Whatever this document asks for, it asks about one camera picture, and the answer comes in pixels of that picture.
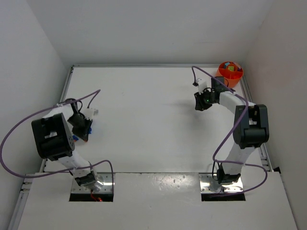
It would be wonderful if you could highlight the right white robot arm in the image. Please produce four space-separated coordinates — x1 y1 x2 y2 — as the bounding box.
193 77 269 184

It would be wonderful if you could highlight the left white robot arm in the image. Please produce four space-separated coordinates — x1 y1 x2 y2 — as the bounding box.
31 99 99 190

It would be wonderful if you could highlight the orange round divided container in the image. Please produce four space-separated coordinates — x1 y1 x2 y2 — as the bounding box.
216 61 244 88

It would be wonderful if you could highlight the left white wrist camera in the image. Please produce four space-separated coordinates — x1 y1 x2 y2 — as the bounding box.
82 108 99 120

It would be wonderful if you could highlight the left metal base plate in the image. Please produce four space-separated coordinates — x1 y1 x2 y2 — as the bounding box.
71 172 115 194

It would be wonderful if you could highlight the metal base plate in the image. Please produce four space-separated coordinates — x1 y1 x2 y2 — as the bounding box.
71 172 115 194
199 173 244 194

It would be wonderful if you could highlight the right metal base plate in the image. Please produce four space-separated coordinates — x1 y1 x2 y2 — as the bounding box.
199 173 244 194

